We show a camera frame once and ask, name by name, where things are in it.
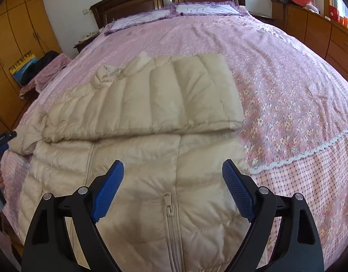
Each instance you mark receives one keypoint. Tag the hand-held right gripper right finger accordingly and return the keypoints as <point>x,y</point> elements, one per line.
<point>236,188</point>

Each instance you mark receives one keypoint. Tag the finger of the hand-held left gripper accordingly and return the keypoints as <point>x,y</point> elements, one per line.
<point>2,143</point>

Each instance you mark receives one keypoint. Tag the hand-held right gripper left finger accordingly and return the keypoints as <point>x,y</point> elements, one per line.
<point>110,188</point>

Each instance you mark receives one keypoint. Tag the beige down jacket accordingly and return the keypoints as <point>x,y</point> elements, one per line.
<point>162,104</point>

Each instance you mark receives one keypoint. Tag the dark clothes pile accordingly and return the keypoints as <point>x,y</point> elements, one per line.
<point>42,63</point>

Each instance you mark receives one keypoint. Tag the yellow and blue book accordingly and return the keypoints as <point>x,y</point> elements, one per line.
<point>22,68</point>

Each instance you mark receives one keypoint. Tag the pink floral chair cover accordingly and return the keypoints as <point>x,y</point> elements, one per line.
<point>46,72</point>

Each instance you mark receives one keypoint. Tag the yellow wooden wardrobe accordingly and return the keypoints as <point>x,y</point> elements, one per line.
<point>18,28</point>

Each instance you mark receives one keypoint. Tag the pink bedspread bed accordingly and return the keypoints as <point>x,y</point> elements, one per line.
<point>276,76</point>

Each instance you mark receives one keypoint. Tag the dark wooden nightstand with cloth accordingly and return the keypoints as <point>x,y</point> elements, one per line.
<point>87,41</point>

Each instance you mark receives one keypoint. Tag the white pillow with purple frill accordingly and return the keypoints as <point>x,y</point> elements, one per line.
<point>208,8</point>
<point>140,19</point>

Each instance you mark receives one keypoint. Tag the brown wooden sideboard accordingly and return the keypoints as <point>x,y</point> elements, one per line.
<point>310,31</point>

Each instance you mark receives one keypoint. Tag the dark wooden headboard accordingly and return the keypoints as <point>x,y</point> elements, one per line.
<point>140,4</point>

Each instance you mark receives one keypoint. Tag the orange cup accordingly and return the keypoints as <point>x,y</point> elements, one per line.
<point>344,21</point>

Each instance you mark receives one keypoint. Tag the red cup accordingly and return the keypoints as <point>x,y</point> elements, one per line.
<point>334,12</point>

